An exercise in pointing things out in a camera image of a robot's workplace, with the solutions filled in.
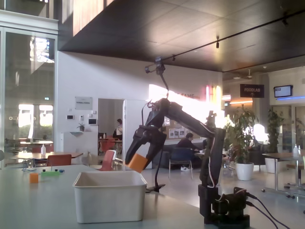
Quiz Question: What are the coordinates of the white plastic bin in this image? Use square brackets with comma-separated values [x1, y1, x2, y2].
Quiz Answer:
[72, 170, 148, 224]

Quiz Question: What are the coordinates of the green block with black knobs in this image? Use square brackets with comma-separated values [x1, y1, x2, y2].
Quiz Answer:
[41, 168, 61, 177]

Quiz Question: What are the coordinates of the white door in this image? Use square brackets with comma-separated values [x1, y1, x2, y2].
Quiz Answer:
[122, 99, 153, 167]

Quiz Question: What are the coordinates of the blue chair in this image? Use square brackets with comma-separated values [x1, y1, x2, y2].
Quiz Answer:
[168, 147, 193, 179]

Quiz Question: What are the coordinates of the person with white top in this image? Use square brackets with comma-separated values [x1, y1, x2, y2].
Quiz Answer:
[112, 118, 123, 141]

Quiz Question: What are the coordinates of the cork bulletin board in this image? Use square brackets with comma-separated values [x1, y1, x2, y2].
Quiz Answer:
[164, 116, 203, 140]

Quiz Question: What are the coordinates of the red chair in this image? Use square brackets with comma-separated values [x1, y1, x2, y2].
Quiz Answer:
[46, 154, 72, 167]
[99, 149, 117, 172]

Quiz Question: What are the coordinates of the seated person in dark top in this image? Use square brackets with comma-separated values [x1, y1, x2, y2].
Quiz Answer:
[176, 133, 205, 172]

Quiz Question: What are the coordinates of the white cabinet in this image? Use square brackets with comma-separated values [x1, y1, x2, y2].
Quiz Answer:
[60, 131, 99, 165]

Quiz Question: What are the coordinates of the tall plant in white pot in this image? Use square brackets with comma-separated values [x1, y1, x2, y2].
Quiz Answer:
[225, 104, 259, 181]

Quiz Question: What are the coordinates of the wooden round table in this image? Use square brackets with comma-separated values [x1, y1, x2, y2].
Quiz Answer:
[14, 151, 84, 167]

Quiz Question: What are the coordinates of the black Foodlab sign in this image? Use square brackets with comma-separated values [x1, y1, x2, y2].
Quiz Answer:
[240, 83, 264, 98]

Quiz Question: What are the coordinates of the slim plant in white pot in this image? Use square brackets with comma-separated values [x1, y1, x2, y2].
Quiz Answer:
[264, 108, 286, 174]

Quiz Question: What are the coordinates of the wooden table with metal legs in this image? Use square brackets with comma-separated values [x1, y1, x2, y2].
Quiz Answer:
[262, 152, 305, 198]

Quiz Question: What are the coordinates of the grey wall plaque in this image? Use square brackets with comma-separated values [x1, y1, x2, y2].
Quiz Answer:
[75, 96, 93, 110]

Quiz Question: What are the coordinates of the black cable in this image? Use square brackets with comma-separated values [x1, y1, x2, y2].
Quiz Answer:
[246, 200, 279, 229]
[246, 193, 290, 229]

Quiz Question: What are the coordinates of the wall display screen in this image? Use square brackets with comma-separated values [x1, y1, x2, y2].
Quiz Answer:
[273, 85, 293, 98]

